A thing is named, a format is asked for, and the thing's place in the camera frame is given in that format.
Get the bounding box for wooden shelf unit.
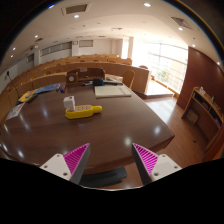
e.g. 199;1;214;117
181;86;224;144

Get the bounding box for ceiling lights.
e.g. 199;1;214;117
11;2;223;66

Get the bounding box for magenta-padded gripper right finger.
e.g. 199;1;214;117
131;142;183;186

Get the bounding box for black handheld microphone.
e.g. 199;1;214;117
92;78;124;87

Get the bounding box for white book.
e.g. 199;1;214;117
94;84;133;99

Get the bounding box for rows of wooden seats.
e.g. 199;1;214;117
13;53;133;88

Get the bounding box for white and red leaflet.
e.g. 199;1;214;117
5;102;26;121

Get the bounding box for black gooseneck microphone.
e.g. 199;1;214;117
6;70;21;99

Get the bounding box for wooden desk organizer with clock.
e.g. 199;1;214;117
65;67;106;85

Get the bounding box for wooden chair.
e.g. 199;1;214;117
122;69;136;90

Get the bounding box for slatted ceiling air vent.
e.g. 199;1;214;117
171;16;193;30

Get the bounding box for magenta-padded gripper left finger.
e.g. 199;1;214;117
39;142;92;186

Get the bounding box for square ceiling air vent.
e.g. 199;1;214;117
60;3;92;16

